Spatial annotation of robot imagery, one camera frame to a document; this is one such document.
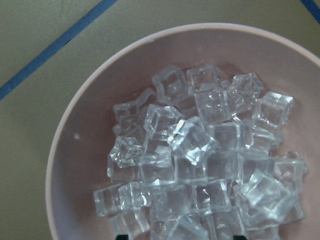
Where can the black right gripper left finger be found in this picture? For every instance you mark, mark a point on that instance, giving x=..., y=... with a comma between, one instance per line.
x=122, y=237

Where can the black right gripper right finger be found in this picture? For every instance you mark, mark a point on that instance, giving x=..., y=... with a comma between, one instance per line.
x=239, y=237

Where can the pile of clear ice cubes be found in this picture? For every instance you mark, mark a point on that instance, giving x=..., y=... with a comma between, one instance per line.
x=192, y=160

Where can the pink bowl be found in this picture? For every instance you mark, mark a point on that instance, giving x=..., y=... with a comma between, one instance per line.
x=77, y=163

